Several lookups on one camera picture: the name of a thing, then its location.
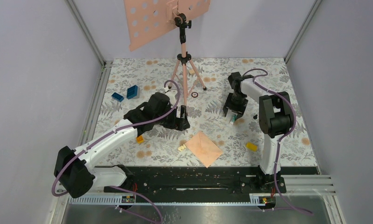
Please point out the green white glue stick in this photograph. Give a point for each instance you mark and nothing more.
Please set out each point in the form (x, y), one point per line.
(233, 119)

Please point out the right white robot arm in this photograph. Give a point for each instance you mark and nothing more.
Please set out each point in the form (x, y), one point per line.
(276, 115)

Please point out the orange square toy brick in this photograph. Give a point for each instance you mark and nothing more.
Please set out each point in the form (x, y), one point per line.
(140, 139)

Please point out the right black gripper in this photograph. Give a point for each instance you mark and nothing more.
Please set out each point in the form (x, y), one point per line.
(239, 110)

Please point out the yellow toy brick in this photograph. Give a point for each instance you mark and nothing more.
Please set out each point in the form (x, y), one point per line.
(251, 147)

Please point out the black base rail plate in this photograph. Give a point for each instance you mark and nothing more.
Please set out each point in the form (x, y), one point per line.
(194, 185)

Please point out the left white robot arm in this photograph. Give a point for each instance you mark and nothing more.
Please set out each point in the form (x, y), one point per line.
(77, 170)

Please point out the tan paper envelope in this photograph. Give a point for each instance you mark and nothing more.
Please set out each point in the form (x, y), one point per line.
(204, 148)

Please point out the large blue toy brick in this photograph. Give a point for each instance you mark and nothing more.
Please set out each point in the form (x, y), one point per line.
(133, 92)

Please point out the cream chess knight piece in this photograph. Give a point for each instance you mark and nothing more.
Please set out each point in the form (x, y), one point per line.
(181, 148)

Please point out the floral patterned table mat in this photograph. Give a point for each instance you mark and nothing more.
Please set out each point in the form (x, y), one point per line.
(205, 113)

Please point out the small blue toy brick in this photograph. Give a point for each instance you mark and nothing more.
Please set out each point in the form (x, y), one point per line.
(117, 97)

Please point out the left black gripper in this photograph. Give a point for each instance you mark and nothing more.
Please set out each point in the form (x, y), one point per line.
(179, 123)

